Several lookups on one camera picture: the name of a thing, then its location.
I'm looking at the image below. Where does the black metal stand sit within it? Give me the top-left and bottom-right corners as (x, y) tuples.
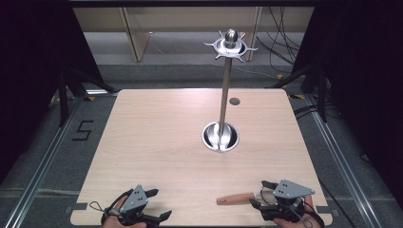
(269, 61), (329, 124)
(57, 65), (119, 128)

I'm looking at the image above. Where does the wooden handled kitchen utensil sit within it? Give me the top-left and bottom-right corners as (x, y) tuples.
(216, 186), (278, 206)

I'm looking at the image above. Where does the aluminium floor rail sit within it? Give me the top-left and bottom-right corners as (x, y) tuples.
(3, 89), (119, 228)
(304, 94), (389, 228)

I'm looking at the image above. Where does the metal utensil hanging rack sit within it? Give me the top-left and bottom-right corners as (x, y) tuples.
(201, 28), (259, 153)

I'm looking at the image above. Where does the person's right hand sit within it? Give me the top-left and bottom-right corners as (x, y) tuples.
(273, 194), (321, 228)

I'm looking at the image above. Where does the black floor cable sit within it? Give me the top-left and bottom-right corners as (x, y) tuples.
(317, 179), (357, 228)

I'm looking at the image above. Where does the person's left hand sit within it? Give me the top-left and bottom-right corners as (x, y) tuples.
(102, 197), (147, 228)

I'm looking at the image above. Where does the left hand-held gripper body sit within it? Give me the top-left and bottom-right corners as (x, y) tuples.
(101, 184), (157, 227)

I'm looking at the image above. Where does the bundle of black wall cables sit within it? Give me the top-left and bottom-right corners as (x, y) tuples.
(255, 6), (303, 66)

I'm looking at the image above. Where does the dark curtain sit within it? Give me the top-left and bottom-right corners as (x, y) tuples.
(0, 0), (106, 186)
(291, 0), (403, 200)

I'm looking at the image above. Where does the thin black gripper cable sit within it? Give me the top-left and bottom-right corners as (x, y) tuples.
(289, 200), (325, 228)
(88, 200), (112, 217)

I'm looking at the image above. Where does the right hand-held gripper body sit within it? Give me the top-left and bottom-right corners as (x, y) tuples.
(259, 180), (317, 222)

